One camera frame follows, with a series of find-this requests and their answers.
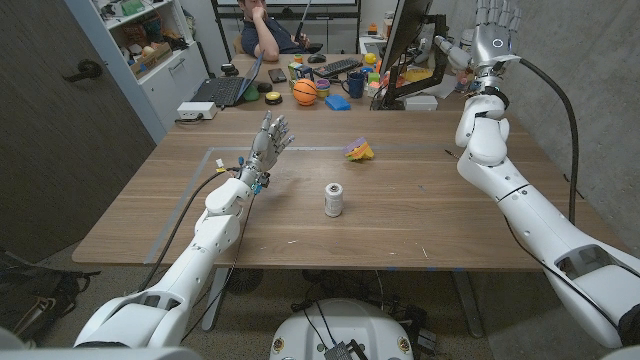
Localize black round fan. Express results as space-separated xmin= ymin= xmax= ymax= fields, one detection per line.
xmin=223 ymin=268 xmax=265 ymax=296

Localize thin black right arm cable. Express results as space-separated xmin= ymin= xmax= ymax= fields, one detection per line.
xmin=502 ymin=214 xmax=621 ymax=331

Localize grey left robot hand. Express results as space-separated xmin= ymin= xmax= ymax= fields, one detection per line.
xmin=238 ymin=110 xmax=296 ymax=189

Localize yellow plate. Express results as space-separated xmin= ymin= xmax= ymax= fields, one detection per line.
xmin=403 ymin=67 xmax=434 ymax=84

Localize white power box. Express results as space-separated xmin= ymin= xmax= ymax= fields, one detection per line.
xmin=176 ymin=101 xmax=219 ymax=121

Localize white shelf cabinet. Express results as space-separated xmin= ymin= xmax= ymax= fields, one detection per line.
xmin=64 ymin=0 xmax=210 ymax=144

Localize white rectangular box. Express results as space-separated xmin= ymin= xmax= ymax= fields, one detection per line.
xmin=403 ymin=94 xmax=439 ymax=112

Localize seated man in dark shirt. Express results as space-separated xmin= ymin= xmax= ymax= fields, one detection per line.
xmin=237 ymin=0 xmax=324 ymax=63

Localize dark blue mug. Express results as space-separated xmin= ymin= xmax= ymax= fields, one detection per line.
xmin=341 ymin=71 xmax=366 ymax=100

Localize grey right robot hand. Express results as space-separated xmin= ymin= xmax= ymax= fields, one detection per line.
xmin=433 ymin=0 xmax=522 ymax=94

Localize open black laptop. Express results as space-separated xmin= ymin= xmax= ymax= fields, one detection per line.
xmin=190 ymin=49 xmax=266 ymax=109

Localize black door handle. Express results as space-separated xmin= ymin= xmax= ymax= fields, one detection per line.
xmin=62 ymin=59 xmax=104 ymax=84

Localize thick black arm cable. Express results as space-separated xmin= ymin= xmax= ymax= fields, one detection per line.
xmin=518 ymin=57 xmax=580 ymax=226
xmin=137 ymin=168 xmax=242 ymax=294

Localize black backpack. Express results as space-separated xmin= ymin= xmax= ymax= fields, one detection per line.
xmin=0 ymin=249 xmax=101 ymax=346

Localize black computer monitor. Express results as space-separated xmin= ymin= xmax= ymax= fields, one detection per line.
xmin=379 ymin=0 xmax=435 ymax=81

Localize colourful carton box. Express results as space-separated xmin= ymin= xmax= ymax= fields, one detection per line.
xmin=287 ymin=60 xmax=315 ymax=91

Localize blue plastic brick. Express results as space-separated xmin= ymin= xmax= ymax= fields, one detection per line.
xmin=324 ymin=94 xmax=352 ymax=112

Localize black monitor stand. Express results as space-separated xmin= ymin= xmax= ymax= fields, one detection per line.
xmin=374 ymin=13 xmax=449 ymax=111

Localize cardboard box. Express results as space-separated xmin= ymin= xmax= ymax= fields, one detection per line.
xmin=128 ymin=41 xmax=174 ymax=80

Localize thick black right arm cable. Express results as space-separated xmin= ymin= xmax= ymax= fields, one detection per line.
xmin=518 ymin=57 xmax=580 ymax=226

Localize dark wooden door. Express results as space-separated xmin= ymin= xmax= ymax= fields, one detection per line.
xmin=0 ymin=0 xmax=157 ymax=264

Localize black keyboard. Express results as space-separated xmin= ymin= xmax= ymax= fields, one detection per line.
xmin=312 ymin=57 xmax=364 ymax=80

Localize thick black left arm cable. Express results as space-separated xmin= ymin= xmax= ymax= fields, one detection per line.
xmin=137 ymin=168 xmax=242 ymax=294

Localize orange mini basketball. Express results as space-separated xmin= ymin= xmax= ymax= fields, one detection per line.
xmin=292 ymin=78 xmax=319 ymax=107

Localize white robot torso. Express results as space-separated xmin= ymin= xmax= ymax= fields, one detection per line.
xmin=269 ymin=298 xmax=415 ymax=360

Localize purple yellow orange toy block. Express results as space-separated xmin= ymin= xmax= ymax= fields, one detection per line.
xmin=342 ymin=136 xmax=375 ymax=163

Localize clear glass jar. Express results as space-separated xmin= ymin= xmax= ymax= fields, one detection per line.
xmin=454 ymin=69 xmax=472 ymax=95

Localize grey table leg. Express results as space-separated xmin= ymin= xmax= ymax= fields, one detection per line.
xmin=452 ymin=269 xmax=485 ymax=339
xmin=201 ymin=267 xmax=230 ymax=333

